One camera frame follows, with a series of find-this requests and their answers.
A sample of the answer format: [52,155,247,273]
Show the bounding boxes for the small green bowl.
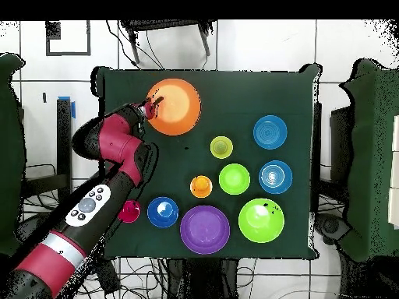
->
[218,163,251,196]

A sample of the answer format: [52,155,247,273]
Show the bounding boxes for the dark green tablecloth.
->
[90,63,322,261]

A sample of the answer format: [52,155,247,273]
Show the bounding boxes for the white boxes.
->
[387,114,399,230]

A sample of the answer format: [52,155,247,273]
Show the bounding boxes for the orange cup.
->
[189,174,214,199]

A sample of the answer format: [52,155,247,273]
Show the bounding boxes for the light blue bowl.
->
[258,160,294,195]
[252,114,288,150]

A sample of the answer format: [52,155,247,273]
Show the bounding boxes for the red cup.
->
[118,199,142,224]

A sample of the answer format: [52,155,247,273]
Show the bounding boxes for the black metal stand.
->
[312,102,355,216]
[21,97,74,206]

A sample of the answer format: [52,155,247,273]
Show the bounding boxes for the black square floor frame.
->
[45,19,92,57]

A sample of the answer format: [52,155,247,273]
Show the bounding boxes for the black power adapter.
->
[93,258,122,295]

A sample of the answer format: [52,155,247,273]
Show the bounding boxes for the bundle of floor cables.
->
[23,163,169,299]

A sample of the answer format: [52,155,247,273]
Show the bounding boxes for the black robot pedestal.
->
[164,257,238,299]

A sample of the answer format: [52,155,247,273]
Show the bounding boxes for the large orange bowl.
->
[145,78,203,137]

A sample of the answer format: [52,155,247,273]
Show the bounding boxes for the purple bowl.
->
[179,205,231,255]

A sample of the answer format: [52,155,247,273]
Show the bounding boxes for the blue tape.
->
[57,96,76,119]

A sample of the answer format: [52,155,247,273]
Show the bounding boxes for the large green bowl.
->
[238,198,285,244]

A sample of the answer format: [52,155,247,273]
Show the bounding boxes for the dark blue bowl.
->
[147,196,180,229]

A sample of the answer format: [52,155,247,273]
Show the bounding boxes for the green cloth side table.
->
[339,58,399,262]
[0,52,29,258]

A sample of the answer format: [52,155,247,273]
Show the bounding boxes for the yellow cup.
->
[210,135,234,160]

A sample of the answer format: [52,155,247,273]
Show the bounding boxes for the black stool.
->
[119,19,217,65]

